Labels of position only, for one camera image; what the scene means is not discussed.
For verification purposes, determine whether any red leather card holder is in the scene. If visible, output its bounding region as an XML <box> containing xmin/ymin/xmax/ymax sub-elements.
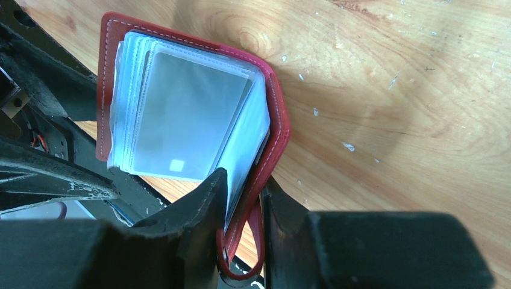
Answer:
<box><xmin>96</xmin><ymin>11</ymin><xmax>290</xmax><ymax>287</ymax></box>

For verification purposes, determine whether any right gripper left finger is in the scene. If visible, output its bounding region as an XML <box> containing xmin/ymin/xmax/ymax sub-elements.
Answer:
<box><xmin>131</xmin><ymin>169</ymin><xmax>228</xmax><ymax>288</ymax></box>

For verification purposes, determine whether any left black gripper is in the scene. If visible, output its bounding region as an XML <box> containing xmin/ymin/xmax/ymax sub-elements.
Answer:
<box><xmin>1</xmin><ymin>1</ymin><xmax>169</xmax><ymax>223</ymax></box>

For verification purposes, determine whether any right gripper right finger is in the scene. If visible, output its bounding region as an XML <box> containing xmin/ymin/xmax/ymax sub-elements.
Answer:
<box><xmin>261</xmin><ymin>177</ymin><xmax>316</xmax><ymax>288</ymax></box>

